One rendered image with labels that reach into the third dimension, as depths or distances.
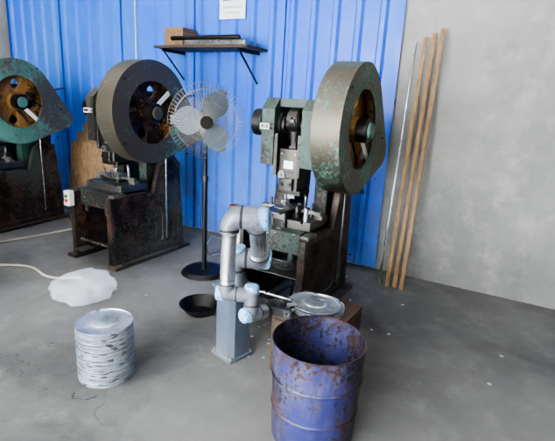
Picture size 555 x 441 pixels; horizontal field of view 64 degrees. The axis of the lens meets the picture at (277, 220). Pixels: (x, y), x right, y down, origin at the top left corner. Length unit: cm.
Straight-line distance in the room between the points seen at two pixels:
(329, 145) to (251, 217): 70
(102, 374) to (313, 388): 114
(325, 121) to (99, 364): 175
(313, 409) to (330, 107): 155
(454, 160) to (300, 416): 260
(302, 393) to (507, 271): 255
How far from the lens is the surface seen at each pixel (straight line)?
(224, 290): 221
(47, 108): 536
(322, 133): 254
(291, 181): 298
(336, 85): 260
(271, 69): 443
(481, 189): 395
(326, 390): 193
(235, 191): 474
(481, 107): 391
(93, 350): 248
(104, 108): 362
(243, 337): 268
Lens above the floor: 149
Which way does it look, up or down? 15 degrees down
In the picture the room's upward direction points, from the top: 3 degrees clockwise
